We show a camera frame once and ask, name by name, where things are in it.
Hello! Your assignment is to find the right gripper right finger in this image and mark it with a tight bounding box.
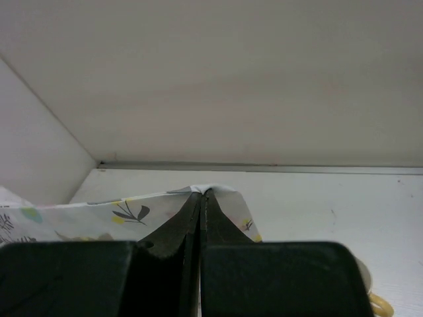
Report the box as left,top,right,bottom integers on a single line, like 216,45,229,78
200,190,253,316

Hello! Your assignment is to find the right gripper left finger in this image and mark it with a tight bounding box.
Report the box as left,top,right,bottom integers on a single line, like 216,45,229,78
137,194,202,316

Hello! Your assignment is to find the floral patterned cloth napkin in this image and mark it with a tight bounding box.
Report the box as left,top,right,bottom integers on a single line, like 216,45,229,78
1,184,262,244

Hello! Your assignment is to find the yellow ceramic mug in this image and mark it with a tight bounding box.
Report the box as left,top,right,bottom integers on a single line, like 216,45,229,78
355,258,395,317

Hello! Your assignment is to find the aluminium table edge rail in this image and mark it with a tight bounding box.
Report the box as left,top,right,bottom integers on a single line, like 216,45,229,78
98,161,422,176

